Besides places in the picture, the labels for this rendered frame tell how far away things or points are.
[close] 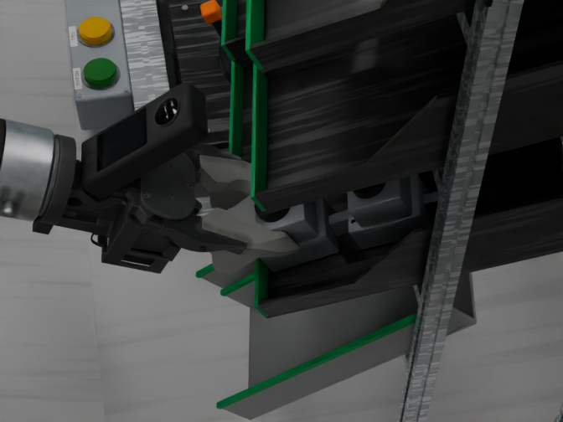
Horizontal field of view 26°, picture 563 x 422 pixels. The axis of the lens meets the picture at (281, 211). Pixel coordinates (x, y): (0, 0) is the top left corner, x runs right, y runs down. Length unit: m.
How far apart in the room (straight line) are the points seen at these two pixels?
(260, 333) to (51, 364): 0.28
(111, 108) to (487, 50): 0.85
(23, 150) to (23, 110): 0.69
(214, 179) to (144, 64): 0.54
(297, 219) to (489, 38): 0.33
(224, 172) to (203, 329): 0.43
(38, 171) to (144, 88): 0.57
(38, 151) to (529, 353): 0.69
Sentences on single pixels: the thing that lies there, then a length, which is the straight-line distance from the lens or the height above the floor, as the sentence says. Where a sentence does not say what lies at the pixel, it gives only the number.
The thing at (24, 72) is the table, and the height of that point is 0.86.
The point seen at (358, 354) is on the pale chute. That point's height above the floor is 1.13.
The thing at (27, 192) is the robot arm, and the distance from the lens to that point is 0.95.
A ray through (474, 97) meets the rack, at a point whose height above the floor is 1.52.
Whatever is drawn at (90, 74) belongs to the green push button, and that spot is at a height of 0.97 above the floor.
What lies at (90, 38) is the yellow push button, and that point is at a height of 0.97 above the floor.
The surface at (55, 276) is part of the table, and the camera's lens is 1.47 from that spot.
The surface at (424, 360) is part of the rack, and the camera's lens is 1.05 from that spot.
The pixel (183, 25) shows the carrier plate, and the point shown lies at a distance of 1.55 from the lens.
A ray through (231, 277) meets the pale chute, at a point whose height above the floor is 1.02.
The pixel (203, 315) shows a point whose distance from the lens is 1.42.
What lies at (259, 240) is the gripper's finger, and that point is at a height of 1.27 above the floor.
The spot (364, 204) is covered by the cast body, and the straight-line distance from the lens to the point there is 0.98.
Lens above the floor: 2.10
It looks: 56 degrees down
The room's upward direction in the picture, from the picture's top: straight up
